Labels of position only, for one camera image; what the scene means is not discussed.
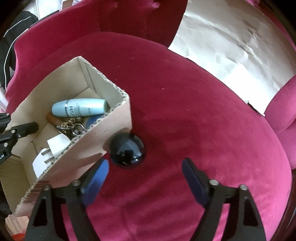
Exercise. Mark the red velvet tufted sofa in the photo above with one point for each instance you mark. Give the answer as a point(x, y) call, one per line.
point(185, 139)

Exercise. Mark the blue key fob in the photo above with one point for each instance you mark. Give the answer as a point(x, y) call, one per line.
point(94, 120)

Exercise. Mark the pink striped fabric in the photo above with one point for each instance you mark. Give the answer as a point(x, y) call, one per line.
point(16, 227)

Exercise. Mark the black glossy dome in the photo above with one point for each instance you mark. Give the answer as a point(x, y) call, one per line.
point(127, 150)

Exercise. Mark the crumpled beige paper sheet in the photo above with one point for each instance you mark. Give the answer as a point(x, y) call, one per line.
point(231, 46)

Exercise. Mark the black jacket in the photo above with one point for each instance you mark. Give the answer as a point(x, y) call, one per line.
point(13, 34)

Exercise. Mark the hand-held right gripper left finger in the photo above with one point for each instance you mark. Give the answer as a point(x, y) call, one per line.
point(97, 180)

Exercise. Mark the cardboard box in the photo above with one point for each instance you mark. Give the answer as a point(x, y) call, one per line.
point(108, 129)

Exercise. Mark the large white charger plug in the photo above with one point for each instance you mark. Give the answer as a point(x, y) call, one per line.
point(40, 169)

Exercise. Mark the brown lipstick tube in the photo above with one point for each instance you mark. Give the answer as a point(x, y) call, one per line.
point(52, 119)

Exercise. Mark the small white charger plug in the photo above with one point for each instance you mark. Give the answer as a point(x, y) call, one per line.
point(59, 143)

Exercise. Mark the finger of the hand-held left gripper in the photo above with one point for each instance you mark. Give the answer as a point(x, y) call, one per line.
point(23, 129)
point(3, 119)

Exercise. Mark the light blue cosmetic bottle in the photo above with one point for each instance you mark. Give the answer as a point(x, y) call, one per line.
point(78, 107)

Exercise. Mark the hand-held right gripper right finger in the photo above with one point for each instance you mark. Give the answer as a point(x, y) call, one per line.
point(194, 183)

